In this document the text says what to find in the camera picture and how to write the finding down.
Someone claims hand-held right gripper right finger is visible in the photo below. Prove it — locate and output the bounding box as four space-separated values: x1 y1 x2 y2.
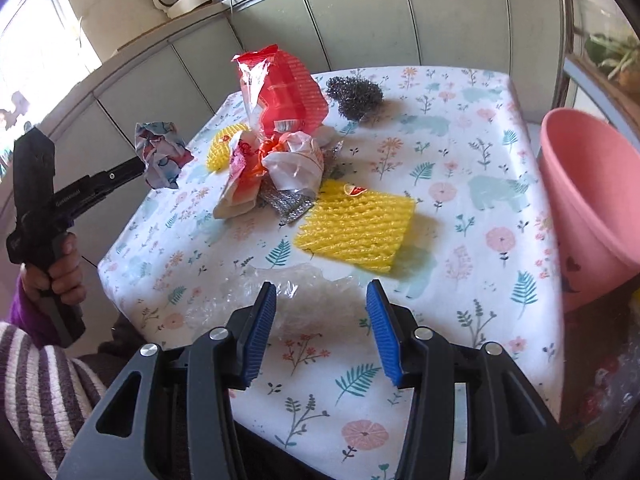
365 280 583 480

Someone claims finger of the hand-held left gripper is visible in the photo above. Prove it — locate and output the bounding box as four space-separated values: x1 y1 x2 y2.
100 156 147 192

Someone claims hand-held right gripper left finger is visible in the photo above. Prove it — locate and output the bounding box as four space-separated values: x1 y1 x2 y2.
57 281 278 480

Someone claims printed paper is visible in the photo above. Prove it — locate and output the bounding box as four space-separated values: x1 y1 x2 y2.
134 121 195 191

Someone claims orange white snack wrapper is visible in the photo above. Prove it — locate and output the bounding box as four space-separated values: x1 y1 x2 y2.
212 130 273 221

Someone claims red ribbed foam net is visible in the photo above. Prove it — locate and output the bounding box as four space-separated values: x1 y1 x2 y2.
260 46 329 135

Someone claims pink plastic bin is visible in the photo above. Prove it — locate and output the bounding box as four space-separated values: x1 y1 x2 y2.
537 107 640 313

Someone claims person's left forearm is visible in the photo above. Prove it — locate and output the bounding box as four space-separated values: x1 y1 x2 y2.
7 275 57 347

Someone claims person's left hand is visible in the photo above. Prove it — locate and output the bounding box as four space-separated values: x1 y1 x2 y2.
20 232 86 311

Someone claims clear plastic film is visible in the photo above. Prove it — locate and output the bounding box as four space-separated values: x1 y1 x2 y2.
185 262 372 347

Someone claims small yellow foam net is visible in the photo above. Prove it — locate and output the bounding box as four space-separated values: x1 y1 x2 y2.
206 122 251 173

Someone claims large yellow foam net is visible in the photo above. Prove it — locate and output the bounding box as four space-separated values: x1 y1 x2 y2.
294 179 418 275

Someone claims silver foil wrapper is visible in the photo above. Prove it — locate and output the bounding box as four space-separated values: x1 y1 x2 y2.
257 139 346 227

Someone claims clear red-printed plastic wrapper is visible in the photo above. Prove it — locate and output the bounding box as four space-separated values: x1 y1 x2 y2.
232 44 281 146

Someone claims white crumpled plastic bag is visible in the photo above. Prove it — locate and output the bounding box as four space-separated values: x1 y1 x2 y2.
260 130 327 196

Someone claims floral tablecloth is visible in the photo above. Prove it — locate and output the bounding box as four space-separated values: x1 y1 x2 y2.
97 66 571 467

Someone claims striped knit sweater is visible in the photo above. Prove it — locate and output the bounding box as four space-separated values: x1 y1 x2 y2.
0 322 108 480

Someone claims steel wool scrubber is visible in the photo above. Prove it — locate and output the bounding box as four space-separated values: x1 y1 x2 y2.
326 75 385 122

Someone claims grey kitchen counter cabinet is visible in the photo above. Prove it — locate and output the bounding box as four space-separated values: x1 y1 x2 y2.
0 0 566 271

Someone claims green potted plant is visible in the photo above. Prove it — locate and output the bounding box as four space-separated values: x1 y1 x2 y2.
584 32 640 92

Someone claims metal shelf rack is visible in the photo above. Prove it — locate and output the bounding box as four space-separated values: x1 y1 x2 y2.
556 0 640 131

